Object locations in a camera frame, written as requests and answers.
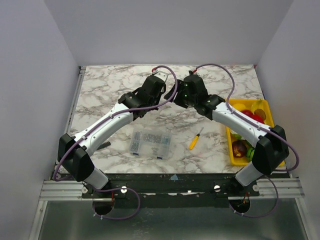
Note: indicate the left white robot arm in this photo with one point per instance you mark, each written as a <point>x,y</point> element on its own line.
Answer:
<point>74,152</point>

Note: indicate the clear screw organizer box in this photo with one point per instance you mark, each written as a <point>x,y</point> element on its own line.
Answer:
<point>150,143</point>

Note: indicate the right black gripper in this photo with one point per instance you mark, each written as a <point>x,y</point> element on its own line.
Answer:
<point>178,94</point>

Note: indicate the red apple toy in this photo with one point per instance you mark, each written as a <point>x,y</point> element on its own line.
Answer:
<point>253,116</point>

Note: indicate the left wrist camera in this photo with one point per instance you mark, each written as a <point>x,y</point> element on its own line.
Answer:
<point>160,74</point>

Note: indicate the yellow handle screwdriver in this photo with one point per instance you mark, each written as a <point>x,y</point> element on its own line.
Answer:
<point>195,139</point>

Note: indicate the dark purple onion toy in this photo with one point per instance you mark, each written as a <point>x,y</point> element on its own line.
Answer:
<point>239,148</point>

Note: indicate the black toothed plastic part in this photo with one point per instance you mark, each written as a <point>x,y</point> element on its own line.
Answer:
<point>104,145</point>

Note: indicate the yellow plastic tray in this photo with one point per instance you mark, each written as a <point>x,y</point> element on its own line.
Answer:
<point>233,136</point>

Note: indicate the yellow banana bunch toy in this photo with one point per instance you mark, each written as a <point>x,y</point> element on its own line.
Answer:
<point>258,104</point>

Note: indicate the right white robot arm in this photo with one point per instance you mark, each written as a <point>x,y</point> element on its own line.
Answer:
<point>270,149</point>

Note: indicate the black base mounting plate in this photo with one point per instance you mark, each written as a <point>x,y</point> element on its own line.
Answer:
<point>152,190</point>

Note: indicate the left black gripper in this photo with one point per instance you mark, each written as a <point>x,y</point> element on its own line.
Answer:
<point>158,100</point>

